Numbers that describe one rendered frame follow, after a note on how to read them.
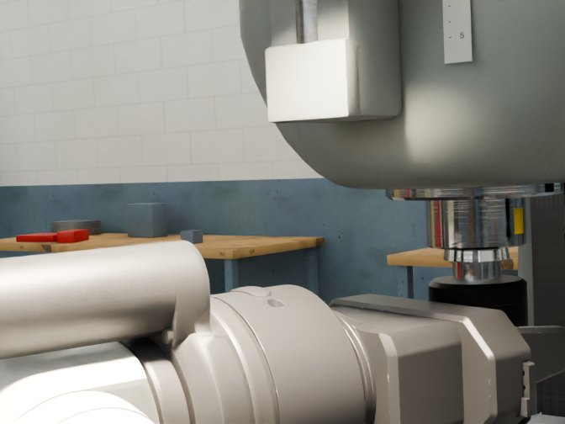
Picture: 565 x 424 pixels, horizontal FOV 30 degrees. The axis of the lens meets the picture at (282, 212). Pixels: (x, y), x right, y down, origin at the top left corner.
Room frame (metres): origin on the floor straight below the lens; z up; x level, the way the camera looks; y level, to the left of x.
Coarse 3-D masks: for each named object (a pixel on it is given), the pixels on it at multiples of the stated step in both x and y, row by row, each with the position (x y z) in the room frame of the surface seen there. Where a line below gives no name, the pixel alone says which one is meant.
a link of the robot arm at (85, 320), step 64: (64, 256) 0.37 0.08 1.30; (128, 256) 0.38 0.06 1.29; (192, 256) 0.39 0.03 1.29; (0, 320) 0.34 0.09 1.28; (64, 320) 0.35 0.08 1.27; (128, 320) 0.37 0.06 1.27; (192, 320) 0.38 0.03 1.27; (0, 384) 0.35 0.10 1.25; (64, 384) 0.35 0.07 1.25; (128, 384) 0.35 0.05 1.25; (192, 384) 0.37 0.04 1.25; (256, 384) 0.38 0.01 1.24
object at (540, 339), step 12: (528, 336) 0.48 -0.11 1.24; (540, 336) 0.48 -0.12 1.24; (552, 336) 0.49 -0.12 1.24; (564, 336) 0.49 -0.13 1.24; (540, 348) 0.48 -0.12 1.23; (552, 348) 0.49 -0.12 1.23; (564, 348) 0.49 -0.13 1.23; (528, 360) 0.48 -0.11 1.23; (540, 360) 0.48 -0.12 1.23; (552, 360) 0.49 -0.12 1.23; (564, 360) 0.49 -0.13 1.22; (540, 372) 0.48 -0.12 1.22; (552, 372) 0.49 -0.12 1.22
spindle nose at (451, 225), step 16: (432, 208) 0.50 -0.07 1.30; (448, 208) 0.49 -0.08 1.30; (464, 208) 0.49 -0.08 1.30; (480, 208) 0.48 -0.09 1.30; (496, 208) 0.48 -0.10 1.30; (512, 208) 0.49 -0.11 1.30; (432, 224) 0.50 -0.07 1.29; (448, 224) 0.49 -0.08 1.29; (464, 224) 0.49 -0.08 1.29; (480, 224) 0.48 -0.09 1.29; (496, 224) 0.48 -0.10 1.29; (512, 224) 0.49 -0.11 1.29; (432, 240) 0.50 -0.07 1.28; (448, 240) 0.49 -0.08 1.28; (464, 240) 0.49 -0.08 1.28; (480, 240) 0.48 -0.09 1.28; (496, 240) 0.48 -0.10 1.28; (512, 240) 0.49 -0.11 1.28
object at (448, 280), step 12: (444, 276) 0.52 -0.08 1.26; (504, 276) 0.51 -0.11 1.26; (516, 276) 0.51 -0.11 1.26; (432, 288) 0.50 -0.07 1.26; (444, 288) 0.49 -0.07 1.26; (456, 288) 0.49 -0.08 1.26; (468, 288) 0.49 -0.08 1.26; (480, 288) 0.48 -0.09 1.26; (492, 288) 0.48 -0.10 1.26; (504, 288) 0.49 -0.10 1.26; (516, 288) 0.49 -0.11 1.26; (432, 300) 0.50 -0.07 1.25; (444, 300) 0.49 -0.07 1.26; (456, 300) 0.49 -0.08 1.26; (468, 300) 0.49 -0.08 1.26; (480, 300) 0.48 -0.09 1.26; (492, 300) 0.48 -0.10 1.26; (504, 300) 0.49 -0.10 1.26; (516, 300) 0.49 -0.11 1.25
